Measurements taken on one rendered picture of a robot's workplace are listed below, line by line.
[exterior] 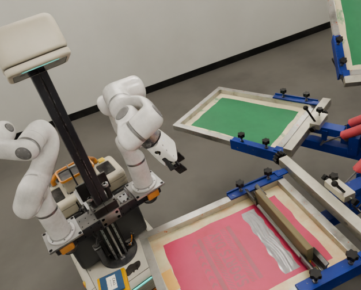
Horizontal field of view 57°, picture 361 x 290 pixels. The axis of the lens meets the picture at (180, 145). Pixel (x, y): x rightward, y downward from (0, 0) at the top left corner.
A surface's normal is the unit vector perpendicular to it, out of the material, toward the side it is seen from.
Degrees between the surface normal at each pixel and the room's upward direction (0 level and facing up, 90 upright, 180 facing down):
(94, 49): 90
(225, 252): 0
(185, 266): 0
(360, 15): 32
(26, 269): 0
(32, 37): 64
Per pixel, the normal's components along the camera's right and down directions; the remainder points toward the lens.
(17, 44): 0.40, 0.00
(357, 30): -0.26, -0.35
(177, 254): -0.21, -0.79
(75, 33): 0.35, 0.49
